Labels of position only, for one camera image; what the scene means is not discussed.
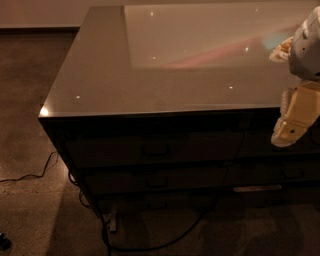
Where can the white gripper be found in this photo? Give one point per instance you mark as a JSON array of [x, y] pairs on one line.
[[306, 53]]

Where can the dark cabinet with glossy top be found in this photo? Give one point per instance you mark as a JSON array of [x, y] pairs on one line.
[[149, 70]]

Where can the small black object on floor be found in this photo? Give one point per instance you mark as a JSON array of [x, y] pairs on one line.
[[5, 243]]

